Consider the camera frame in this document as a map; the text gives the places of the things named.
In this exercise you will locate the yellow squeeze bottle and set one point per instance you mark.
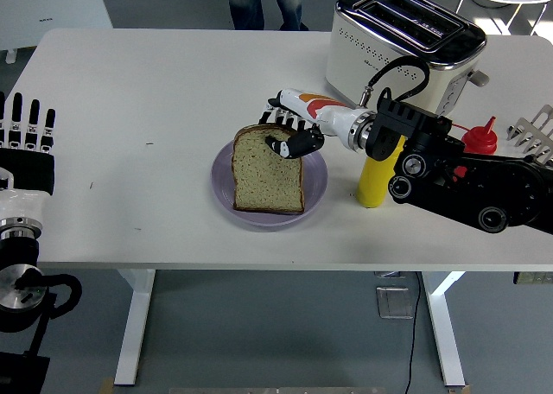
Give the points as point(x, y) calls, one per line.
point(373, 186)

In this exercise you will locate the under-table power strip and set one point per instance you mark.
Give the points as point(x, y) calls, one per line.
point(533, 278)

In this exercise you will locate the white table leg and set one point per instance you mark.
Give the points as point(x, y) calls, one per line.
point(445, 333)
point(136, 325)

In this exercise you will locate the white heater unit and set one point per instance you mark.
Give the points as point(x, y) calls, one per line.
point(52, 9)

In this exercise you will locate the metal under-table bracket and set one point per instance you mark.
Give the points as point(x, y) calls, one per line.
point(389, 275)

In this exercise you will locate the purple round plate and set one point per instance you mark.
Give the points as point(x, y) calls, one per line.
point(224, 186)

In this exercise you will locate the metal floor socket plate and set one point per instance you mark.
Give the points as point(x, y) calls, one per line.
point(394, 303)

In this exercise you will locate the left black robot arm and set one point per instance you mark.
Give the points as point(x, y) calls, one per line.
point(19, 292)

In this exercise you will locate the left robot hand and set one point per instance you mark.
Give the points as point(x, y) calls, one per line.
point(28, 171)

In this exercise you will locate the metal toast rack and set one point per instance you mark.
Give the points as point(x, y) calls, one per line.
point(529, 128)

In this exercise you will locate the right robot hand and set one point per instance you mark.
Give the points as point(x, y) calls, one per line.
point(319, 113)

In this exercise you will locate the red squeeze bottle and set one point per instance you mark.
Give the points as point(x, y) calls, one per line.
point(479, 139)

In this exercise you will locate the white chrome two-slot toaster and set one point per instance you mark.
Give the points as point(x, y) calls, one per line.
point(371, 35)

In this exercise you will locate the person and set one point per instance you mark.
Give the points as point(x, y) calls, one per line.
point(246, 5)

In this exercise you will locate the brown bread slice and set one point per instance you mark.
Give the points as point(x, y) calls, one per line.
point(263, 182)

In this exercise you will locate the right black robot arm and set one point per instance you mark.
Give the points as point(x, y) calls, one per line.
point(475, 182)

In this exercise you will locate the cardboard scrap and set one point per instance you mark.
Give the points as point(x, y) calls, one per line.
point(107, 386)

